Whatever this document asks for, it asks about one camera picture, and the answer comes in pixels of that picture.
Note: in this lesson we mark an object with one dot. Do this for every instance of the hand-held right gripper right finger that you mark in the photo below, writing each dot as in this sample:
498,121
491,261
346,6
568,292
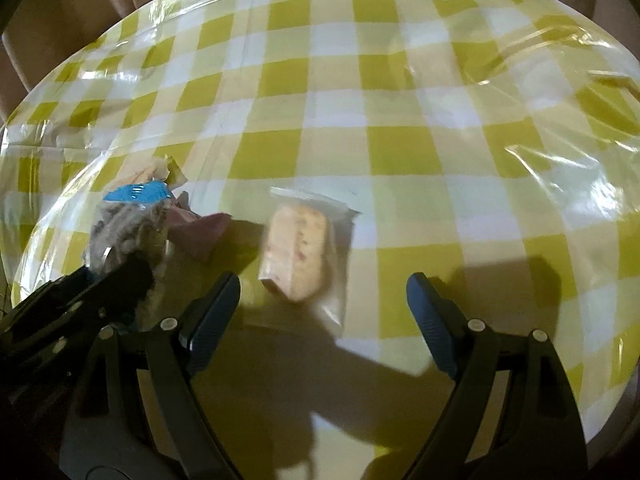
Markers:
432,325

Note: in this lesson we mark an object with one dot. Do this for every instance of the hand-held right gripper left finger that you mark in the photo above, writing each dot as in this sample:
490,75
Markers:
215,325

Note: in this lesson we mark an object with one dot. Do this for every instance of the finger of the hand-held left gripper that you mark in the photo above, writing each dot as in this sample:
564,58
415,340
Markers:
130,280

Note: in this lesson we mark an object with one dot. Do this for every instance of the clear packet with pale biscuit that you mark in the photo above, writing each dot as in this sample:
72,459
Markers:
295,245

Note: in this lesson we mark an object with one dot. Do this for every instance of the mauve snack packet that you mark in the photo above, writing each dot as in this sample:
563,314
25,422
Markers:
197,232

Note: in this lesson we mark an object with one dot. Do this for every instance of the beige snack packet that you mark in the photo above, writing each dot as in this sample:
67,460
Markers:
145,172

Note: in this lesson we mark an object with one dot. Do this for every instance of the yellow checked tablecloth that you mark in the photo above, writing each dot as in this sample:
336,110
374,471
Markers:
400,150

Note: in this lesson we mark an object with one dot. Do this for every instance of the brown curtain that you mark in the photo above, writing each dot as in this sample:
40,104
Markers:
60,15

